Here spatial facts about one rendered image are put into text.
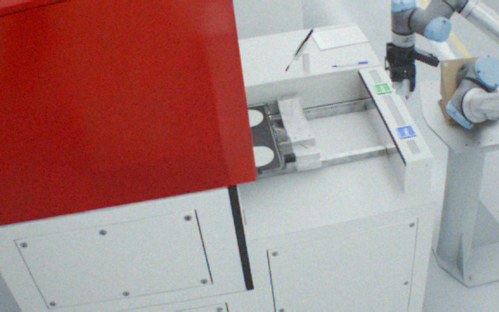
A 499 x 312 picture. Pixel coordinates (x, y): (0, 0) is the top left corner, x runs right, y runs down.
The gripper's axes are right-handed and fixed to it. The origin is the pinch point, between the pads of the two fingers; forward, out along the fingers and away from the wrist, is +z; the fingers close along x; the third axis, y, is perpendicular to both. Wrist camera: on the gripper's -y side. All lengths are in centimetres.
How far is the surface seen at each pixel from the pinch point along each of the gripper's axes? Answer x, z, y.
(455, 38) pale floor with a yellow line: -204, 111, -110
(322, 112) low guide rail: -34.0, 26.2, 21.6
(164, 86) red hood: 40, -44, 71
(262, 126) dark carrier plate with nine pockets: -24, 21, 45
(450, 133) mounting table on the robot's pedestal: -12.1, 28.7, -21.5
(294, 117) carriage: -29.2, 22.7, 33.0
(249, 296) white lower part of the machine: 40, 32, 61
